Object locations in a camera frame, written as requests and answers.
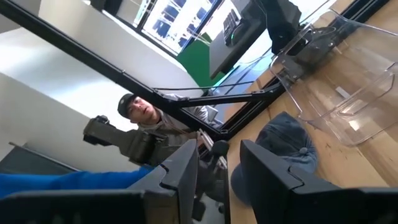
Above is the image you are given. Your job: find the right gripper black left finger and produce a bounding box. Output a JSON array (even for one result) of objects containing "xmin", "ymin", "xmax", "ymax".
[{"xmin": 0, "ymin": 138, "xmax": 200, "ymax": 224}]

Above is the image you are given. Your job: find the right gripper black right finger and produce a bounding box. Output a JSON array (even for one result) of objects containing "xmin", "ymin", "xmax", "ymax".
[{"xmin": 239, "ymin": 139, "xmax": 398, "ymax": 224}]

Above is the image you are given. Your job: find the blue denim cap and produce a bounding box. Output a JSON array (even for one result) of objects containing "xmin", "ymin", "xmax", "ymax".
[{"xmin": 230, "ymin": 111, "xmax": 318, "ymax": 206}]

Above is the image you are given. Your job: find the person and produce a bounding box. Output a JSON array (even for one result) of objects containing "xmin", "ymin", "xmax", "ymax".
[{"xmin": 117, "ymin": 92, "xmax": 223, "ymax": 147}]

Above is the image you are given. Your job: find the bright blue cloth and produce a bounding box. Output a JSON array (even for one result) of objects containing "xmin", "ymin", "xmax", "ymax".
[{"xmin": 0, "ymin": 166, "xmax": 155, "ymax": 200}]

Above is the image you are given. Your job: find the clear plastic bin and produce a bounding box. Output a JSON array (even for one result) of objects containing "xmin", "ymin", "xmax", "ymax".
[{"xmin": 269, "ymin": 8, "xmax": 398, "ymax": 147}]

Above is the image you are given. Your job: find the black computer keyboard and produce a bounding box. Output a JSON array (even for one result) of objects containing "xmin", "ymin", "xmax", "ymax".
[{"xmin": 222, "ymin": 8, "xmax": 249, "ymax": 47}]

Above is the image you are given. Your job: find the black aluminium table frame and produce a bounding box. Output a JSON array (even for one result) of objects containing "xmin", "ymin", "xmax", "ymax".
[{"xmin": 0, "ymin": 0, "xmax": 392, "ymax": 141}]

